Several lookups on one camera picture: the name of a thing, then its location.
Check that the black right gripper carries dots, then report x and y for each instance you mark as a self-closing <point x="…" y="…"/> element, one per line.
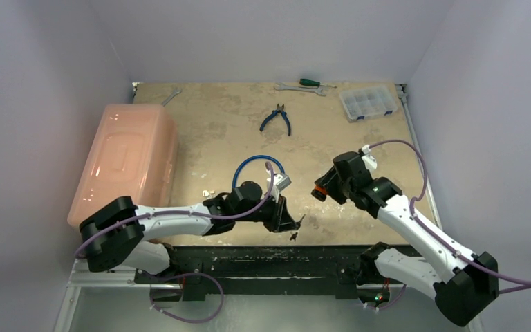
<point x="331" y="182"/>

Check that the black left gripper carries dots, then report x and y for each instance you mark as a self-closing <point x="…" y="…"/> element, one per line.
<point x="280" y="219"/>

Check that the black-headed key bunch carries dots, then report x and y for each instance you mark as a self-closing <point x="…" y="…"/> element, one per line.
<point x="295" y="233"/>

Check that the orange black padlock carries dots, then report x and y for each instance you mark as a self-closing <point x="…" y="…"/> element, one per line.
<point x="320" y="193"/>

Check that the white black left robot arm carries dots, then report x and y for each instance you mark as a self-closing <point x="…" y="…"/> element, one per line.
<point x="123" y="233"/>

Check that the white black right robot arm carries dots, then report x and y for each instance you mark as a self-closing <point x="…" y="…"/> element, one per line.
<point x="447" y="272"/>

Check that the small silver keys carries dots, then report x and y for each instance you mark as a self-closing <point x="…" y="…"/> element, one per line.
<point x="208" y="194"/>

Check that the clear plastic organizer box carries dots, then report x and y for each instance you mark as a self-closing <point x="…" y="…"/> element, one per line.
<point x="366" y="103"/>

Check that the silver wrench near screwdriver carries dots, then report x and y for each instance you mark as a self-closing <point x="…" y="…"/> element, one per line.
<point x="321" y="91"/>

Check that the pink plastic storage box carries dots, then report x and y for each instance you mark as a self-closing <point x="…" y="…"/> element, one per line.
<point x="134" y="154"/>

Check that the small silver wrench left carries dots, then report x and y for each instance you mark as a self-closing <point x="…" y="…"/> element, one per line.
<point x="171" y="96"/>

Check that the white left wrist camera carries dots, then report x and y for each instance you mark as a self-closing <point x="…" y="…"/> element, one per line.
<point x="276" y="183"/>

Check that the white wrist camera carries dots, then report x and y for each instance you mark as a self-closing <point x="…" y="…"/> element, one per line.
<point x="366" y="156"/>
<point x="276" y="183"/>

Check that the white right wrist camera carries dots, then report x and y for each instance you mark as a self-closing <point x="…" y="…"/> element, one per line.
<point x="366" y="156"/>

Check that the blue cable lock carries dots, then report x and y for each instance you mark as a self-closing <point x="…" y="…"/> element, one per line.
<point x="249" y="167"/>

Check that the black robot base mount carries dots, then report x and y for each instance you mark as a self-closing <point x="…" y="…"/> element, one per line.
<point x="330" y="270"/>

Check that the green-handled screwdriver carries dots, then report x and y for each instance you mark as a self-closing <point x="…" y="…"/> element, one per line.
<point x="313" y="83"/>

